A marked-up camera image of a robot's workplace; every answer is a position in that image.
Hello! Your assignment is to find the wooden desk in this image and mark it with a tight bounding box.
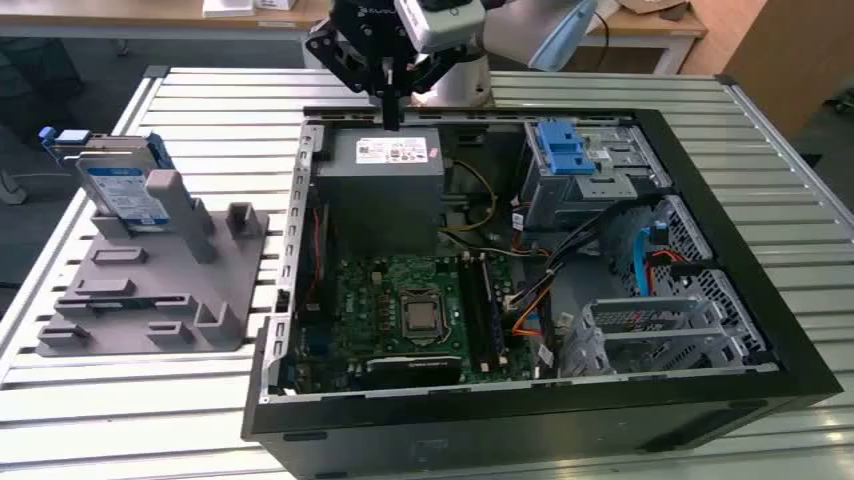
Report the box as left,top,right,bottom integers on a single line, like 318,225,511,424
0,0,709,71

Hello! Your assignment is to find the brown cardboard piece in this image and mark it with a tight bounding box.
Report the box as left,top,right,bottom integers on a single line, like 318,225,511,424
617,0,689,21

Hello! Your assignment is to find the black mesh bin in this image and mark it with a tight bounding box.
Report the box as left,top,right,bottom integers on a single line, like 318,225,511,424
0,37,87,151

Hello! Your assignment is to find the green motherboard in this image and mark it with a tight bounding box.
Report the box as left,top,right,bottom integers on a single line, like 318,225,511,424
292,252,535,394

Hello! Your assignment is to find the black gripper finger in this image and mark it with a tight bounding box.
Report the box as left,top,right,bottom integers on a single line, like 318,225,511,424
304,19,395,132
392,45,473,132

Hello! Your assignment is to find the grey parts rack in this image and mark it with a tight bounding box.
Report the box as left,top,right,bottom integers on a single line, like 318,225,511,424
34,168,272,357

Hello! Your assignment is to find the black graphics card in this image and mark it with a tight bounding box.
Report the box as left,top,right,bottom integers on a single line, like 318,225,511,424
359,353,463,390

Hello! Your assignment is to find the hard disk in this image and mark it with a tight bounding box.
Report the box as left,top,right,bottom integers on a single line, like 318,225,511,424
38,127,180,235

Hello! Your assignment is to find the CPU socket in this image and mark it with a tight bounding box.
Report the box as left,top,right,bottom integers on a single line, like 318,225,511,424
395,286,453,350

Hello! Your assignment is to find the metal optical drive cage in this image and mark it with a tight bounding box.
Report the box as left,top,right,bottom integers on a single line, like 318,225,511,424
519,119,675,234

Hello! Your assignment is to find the yellow wire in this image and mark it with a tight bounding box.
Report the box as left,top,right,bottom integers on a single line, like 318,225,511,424
443,159,499,234

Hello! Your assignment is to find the RAM stick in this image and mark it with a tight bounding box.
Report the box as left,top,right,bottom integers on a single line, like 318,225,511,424
478,257,507,369

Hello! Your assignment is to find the grey power supply unit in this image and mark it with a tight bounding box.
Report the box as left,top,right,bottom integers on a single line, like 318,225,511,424
312,127,447,259

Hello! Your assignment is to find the orange wire bundle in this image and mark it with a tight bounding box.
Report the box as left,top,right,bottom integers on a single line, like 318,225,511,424
510,304,555,346

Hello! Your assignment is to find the silver CPU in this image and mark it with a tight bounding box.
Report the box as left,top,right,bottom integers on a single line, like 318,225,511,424
402,298,442,335

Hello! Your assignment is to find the black RAM slot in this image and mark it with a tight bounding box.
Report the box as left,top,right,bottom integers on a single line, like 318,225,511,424
458,252,486,371

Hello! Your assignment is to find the metal disk bay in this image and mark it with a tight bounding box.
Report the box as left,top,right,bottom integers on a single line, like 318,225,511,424
557,294,779,379

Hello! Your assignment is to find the blue data wire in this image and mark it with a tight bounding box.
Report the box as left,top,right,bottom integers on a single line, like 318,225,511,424
637,224,669,301

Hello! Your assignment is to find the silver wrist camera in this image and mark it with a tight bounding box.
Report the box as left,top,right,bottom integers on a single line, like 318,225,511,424
392,0,486,52

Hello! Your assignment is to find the orange black power wire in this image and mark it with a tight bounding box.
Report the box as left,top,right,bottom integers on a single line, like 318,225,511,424
650,251,717,280

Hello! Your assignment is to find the black PC case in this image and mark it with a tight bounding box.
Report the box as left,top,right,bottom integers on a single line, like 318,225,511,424
239,105,843,480

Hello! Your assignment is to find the blue drive latch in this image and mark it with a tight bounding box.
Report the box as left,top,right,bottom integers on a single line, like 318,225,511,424
535,121,598,176

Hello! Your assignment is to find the grey chair foot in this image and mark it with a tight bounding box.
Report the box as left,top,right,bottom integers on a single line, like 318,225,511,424
0,167,30,206

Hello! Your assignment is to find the black cable bundle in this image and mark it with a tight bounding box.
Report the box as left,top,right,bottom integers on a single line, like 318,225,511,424
513,192,679,321

